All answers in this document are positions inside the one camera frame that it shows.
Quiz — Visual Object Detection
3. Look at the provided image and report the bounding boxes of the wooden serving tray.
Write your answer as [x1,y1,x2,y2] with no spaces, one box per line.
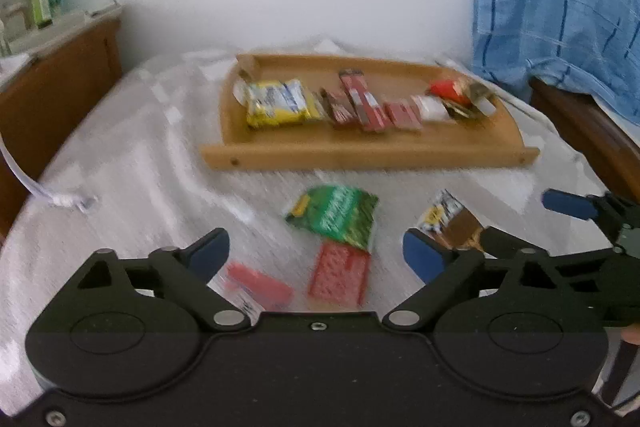
[200,52,542,171]

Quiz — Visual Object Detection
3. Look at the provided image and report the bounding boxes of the pink snack packet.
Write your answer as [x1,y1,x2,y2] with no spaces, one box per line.
[220,261,295,315]

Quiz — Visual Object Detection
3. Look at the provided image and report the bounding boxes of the yellow snack packet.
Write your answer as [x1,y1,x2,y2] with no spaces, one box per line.
[244,78,323,129]

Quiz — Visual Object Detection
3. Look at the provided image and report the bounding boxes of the gold brown snack packet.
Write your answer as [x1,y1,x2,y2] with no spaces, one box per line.
[447,77,498,120]

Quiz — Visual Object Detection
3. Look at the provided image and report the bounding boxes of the blue plaid cloth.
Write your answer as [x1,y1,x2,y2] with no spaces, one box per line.
[472,0,640,128]

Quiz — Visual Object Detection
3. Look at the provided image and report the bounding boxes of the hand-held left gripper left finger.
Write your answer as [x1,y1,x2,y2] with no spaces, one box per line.
[79,228,252,333]

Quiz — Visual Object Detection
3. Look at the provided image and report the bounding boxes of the white cable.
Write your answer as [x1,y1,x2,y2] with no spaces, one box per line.
[0,134,98,212]

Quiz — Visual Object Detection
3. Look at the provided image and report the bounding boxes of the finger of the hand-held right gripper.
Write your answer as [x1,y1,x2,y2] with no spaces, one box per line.
[474,227,546,259]
[542,188,640,238]

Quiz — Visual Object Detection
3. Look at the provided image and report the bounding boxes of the white snack packet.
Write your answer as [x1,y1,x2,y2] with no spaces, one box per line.
[411,94,451,122]

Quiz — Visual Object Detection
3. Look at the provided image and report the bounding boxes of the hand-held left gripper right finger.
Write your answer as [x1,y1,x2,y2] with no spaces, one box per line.
[381,229,562,332]

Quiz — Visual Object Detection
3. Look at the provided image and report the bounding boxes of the green snack packet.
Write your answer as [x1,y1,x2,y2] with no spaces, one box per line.
[285,184,379,253]

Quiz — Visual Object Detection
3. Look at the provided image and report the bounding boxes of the small red snack packet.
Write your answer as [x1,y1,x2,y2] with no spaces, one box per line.
[429,79,468,100]

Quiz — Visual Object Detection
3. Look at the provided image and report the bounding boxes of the long red snack packet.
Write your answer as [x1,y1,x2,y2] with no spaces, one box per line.
[339,69,393,132]

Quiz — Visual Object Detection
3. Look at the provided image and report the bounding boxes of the brown wooden cabinet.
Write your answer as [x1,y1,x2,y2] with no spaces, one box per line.
[0,0,124,238]

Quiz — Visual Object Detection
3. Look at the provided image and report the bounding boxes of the red square snack packet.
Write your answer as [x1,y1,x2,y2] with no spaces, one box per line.
[384,102,423,131]
[307,241,372,307]

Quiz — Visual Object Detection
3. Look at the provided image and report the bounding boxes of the brown red snack packet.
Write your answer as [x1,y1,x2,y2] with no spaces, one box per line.
[320,88,357,128]

